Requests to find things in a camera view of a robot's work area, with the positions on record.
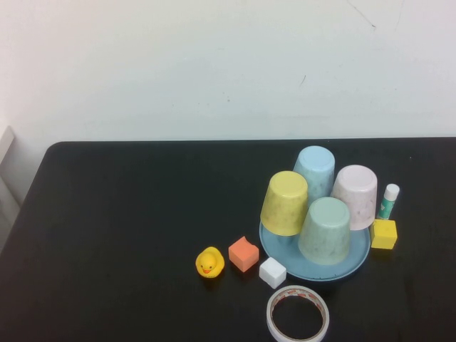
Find green plastic cup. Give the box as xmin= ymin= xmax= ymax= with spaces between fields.
xmin=297 ymin=197 xmax=353 ymax=266

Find yellow plastic cup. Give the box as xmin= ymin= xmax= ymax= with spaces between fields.
xmin=259 ymin=170 xmax=309 ymax=237

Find blue plastic cup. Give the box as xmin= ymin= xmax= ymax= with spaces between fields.
xmin=292 ymin=145 xmax=336 ymax=207

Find blue cup stand tray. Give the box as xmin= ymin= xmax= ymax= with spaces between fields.
xmin=258 ymin=213 xmax=371 ymax=282

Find pink plastic cup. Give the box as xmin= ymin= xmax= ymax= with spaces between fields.
xmin=330 ymin=164 xmax=378 ymax=232

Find orange foam block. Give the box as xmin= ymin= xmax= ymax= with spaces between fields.
xmin=227 ymin=235 xmax=260 ymax=274

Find yellow rubber duck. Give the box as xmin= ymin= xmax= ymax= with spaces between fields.
xmin=195 ymin=246 xmax=226 ymax=279

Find white foam cube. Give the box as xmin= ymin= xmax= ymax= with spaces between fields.
xmin=258 ymin=256 xmax=287 ymax=290

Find white green glue stick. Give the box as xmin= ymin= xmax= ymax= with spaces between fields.
xmin=376 ymin=183 xmax=400 ymax=220

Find white adhesive tape roll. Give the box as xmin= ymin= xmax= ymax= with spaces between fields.
xmin=266 ymin=284 xmax=330 ymax=342

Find yellow cube block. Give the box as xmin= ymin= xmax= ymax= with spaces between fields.
xmin=369 ymin=219 xmax=398 ymax=250

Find white furniture panel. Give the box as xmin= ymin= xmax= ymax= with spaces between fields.
xmin=0 ymin=125 xmax=23 ymax=250

